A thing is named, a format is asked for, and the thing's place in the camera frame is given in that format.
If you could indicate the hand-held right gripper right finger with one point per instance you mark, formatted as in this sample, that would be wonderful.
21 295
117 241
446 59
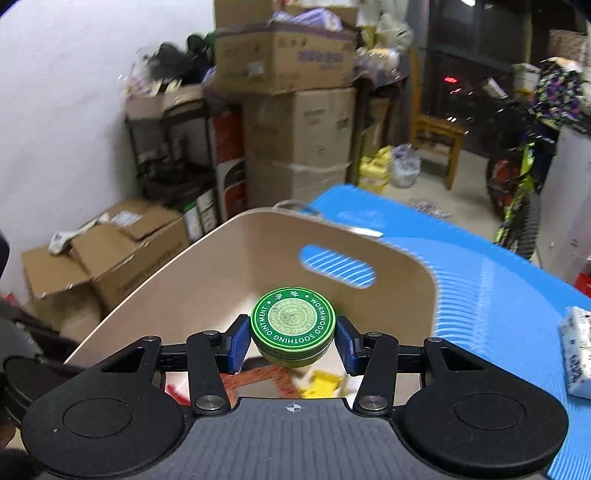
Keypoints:
345 346

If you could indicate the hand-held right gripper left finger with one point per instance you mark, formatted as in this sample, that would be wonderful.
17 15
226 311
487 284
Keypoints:
239 346

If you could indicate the green round ointment tin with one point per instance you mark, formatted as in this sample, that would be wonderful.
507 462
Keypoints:
293 318

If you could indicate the beige plastic bin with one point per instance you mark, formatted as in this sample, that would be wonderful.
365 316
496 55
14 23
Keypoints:
221 267

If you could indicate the orange patterned packet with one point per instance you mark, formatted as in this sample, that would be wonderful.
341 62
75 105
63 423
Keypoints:
263 383

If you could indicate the yellow small item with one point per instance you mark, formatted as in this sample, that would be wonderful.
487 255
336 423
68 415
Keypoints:
323 385

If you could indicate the open cardboard box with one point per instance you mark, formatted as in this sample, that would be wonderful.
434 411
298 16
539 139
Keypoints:
124 263

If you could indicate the small green white carton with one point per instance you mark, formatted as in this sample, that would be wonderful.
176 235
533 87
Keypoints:
205 210

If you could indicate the blue ruled mat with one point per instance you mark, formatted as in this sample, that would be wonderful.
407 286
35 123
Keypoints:
485 300

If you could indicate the red white appliance box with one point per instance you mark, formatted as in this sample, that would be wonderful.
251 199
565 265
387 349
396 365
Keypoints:
231 189

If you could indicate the taped cardboard box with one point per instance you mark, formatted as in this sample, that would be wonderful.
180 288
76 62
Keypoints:
295 182

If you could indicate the yellow detergent bottle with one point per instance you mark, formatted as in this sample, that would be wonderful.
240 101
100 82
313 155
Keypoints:
374 170

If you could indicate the clear plastic bag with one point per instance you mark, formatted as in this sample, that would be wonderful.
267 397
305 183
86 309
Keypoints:
406 164

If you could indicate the black shelf rack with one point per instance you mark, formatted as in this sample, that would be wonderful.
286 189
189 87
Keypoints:
131 147

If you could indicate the green black bicycle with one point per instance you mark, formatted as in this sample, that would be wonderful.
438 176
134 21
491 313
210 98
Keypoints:
517 203

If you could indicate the plain cardboard box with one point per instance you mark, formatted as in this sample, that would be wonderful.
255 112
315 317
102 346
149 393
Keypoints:
300 124

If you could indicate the white printed tissue pack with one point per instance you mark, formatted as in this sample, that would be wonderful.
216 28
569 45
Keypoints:
577 350

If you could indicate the wooden chair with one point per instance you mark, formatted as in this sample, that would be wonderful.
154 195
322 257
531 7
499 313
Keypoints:
436 131

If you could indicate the cardboard box on rack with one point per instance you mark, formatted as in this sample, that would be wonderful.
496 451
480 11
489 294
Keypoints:
157 106

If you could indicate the white cabinet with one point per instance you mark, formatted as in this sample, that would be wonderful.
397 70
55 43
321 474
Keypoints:
568 207

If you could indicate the purple print cardboard box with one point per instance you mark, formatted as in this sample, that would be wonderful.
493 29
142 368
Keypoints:
277 60

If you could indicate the dark cloth pile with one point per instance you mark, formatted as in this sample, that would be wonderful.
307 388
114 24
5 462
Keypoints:
173 60

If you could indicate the white plastic bag pile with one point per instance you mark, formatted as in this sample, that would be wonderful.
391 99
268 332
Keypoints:
388 32

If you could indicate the purple patterned cloth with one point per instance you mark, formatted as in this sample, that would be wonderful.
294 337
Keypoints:
558 92

